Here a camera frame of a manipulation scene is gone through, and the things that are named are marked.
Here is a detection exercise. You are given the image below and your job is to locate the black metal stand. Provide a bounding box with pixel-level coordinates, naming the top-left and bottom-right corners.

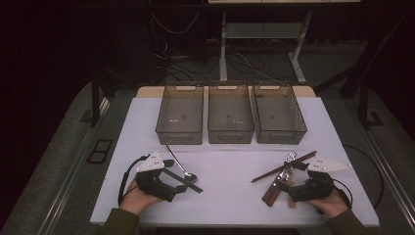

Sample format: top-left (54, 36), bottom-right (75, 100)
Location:
top-left (314, 13), bottom-right (415, 130)

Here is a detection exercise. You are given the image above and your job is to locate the brown chopstick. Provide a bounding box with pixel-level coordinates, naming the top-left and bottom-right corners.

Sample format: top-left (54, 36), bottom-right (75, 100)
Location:
top-left (251, 150), bottom-right (318, 184)

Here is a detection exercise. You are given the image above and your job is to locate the black upright post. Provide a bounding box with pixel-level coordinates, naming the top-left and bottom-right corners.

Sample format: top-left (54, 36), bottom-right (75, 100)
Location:
top-left (90, 72), bottom-right (103, 128)

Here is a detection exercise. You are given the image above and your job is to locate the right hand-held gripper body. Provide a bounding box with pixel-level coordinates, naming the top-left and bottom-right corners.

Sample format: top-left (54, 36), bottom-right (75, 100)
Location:
top-left (288, 156), bottom-right (352, 204)

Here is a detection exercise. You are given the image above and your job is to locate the black chopstick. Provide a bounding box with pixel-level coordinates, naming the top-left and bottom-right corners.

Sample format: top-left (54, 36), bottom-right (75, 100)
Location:
top-left (162, 167), bottom-right (204, 194)

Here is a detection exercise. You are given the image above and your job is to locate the bundle of black floor cables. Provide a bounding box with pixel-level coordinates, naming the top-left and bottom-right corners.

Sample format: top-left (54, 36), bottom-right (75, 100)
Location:
top-left (153, 35), bottom-right (272, 84)

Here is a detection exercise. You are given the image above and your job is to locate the smoky transparent plastic bin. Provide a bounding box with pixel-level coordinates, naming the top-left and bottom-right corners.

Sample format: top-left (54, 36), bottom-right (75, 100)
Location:
top-left (155, 83), bottom-right (205, 146)
top-left (253, 81), bottom-right (308, 145)
top-left (207, 82), bottom-right (254, 145)

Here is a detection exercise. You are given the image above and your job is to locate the grey metal stand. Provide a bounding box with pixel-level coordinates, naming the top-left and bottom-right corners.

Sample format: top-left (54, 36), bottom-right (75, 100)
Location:
top-left (218, 11), bottom-right (309, 85)

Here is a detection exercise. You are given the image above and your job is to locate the person's left hand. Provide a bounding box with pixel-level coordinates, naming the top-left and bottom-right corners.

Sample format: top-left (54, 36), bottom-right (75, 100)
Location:
top-left (118, 177), bottom-right (164, 215)

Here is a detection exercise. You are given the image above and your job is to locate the person's right hand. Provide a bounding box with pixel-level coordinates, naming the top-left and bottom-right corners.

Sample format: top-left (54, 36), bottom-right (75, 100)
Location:
top-left (302, 177), bottom-right (350, 219)

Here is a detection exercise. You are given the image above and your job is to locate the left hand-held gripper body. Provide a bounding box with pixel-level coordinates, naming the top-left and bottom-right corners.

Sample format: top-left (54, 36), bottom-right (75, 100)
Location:
top-left (135, 150), bottom-right (190, 204)

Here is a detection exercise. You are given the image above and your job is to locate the white table mat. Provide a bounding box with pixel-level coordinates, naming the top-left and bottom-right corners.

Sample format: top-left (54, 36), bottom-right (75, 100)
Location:
top-left (89, 97), bottom-right (381, 228)

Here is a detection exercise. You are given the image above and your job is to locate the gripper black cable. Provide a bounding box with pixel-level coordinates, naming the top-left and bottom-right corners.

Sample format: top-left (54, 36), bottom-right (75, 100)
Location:
top-left (117, 155), bottom-right (151, 206)
top-left (332, 143), bottom-right (386, 212)

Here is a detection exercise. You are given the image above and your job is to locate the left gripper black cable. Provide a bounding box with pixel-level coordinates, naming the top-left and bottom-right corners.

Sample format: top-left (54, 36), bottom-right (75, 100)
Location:
top-left (117, 155), bottom-right (151, 206)

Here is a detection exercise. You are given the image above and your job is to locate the black floor frame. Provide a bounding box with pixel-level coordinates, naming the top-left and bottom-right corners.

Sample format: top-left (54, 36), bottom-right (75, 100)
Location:
top-left (86, 138), bottom-right (115, 165)

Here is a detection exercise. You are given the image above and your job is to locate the hanging white cable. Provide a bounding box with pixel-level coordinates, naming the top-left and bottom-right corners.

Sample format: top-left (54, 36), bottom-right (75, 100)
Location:
top-left (151, 11), bottom-right (201, 35)

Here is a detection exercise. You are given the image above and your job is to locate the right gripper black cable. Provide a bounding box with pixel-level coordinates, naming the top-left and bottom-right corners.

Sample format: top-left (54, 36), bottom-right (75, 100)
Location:
top-left (332, 143), bottom-right (386, 212)

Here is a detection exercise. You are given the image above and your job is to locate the fork with dark wooden handle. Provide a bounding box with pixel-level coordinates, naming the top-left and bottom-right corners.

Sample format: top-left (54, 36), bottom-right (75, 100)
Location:
top-left (261, 151), bottom-right (299, 208)

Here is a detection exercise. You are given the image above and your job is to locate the metal spoon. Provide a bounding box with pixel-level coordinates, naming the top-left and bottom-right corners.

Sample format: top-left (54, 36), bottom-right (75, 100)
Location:
top-left (164, 144), bottom-right (199, 184)

